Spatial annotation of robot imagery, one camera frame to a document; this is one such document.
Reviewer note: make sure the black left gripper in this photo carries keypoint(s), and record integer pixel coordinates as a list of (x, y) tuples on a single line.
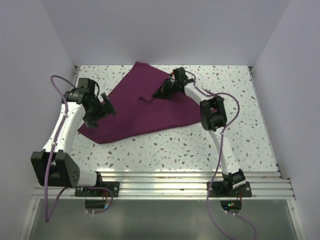
[(105, 109)]

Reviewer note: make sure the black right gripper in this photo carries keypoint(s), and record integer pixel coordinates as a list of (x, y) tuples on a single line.
[(163, 92)]

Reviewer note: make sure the purple cloth mat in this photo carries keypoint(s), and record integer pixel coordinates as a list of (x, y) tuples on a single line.
[(137, 112)]

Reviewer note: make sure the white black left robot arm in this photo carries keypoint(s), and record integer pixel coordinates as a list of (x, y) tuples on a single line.
[(53, 165)]

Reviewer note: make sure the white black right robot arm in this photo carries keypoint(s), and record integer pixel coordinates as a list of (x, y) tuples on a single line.
[(213, 118)]

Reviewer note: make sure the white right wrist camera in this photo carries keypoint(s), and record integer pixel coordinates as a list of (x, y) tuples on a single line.
[(172, 76)]

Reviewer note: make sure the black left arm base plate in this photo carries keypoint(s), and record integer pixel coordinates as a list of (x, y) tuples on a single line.
[(105, 188)]

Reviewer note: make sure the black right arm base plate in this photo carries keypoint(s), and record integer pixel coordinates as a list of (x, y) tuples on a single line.
[(218, 190)]

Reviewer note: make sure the aluminium frame rail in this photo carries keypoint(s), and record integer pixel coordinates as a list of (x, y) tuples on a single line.
[(183, 185)]

